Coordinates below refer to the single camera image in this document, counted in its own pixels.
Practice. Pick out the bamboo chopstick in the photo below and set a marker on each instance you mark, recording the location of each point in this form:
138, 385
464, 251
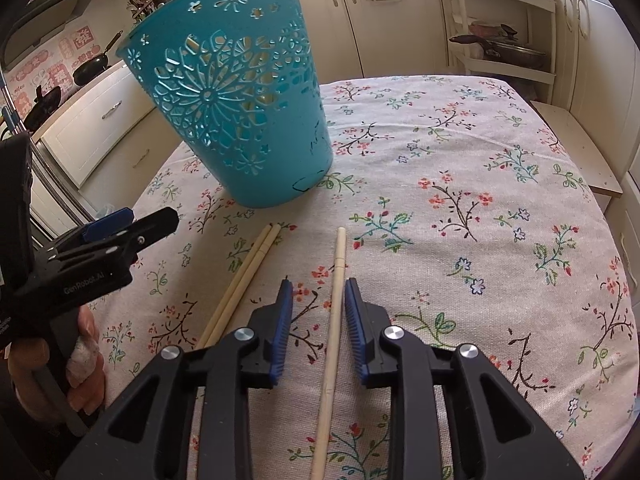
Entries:
237, 296
324, 420
231, 288

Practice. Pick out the black frying pan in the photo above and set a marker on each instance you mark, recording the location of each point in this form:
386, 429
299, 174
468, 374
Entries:
95, 66

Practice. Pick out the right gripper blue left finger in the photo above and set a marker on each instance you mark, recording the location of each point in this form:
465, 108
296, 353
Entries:
278, 341

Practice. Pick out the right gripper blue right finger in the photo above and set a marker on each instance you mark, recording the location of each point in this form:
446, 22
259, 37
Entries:
359, 329

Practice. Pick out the teal perforated plastic basket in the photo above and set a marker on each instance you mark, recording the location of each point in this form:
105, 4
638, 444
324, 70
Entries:
236, 80

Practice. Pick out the pan on rack shelf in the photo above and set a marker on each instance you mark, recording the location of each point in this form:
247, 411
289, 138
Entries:
505, 49

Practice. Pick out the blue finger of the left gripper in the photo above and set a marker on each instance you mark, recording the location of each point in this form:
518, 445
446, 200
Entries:
130, 241
108, 225

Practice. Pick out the small white wooden stool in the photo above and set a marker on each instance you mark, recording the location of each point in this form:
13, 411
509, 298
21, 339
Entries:
581, 149

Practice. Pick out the range hood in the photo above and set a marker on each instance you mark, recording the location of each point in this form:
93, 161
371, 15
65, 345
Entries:
39, 22

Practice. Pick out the floral tablecloth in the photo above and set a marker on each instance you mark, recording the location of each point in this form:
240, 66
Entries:
466, 220

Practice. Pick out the white storage rack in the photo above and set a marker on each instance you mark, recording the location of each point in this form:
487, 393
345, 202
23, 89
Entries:
529, 24

